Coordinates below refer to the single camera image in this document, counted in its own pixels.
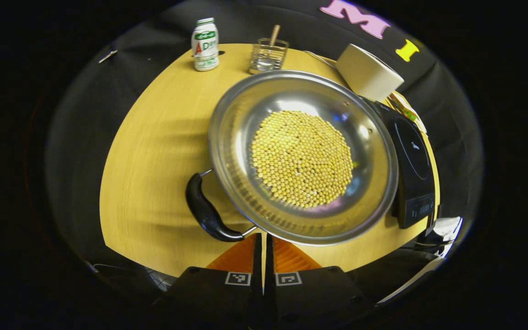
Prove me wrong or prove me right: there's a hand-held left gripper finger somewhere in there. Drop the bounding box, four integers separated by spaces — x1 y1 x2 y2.
264 234 377 330
152 233 264 330

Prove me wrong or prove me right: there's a steel pot with black handles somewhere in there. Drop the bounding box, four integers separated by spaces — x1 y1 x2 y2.
185 70 400 247

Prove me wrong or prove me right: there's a black induction cooktop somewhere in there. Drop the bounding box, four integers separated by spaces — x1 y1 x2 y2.
365 99 436 229

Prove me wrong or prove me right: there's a pile of yellow soybeans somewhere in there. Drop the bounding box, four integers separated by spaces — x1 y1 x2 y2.
250 110 354 209

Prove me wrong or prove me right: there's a white toaster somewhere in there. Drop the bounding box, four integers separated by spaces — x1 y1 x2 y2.
336 44 404 102

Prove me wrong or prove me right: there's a white drink bottle green label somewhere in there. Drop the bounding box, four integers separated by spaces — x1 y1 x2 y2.
191 17 220 72

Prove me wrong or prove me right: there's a metal wire basket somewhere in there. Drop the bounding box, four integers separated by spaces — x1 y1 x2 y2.
249 38 290 75

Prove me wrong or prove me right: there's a thin power cable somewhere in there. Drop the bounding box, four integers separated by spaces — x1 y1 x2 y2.
304 49 338 70

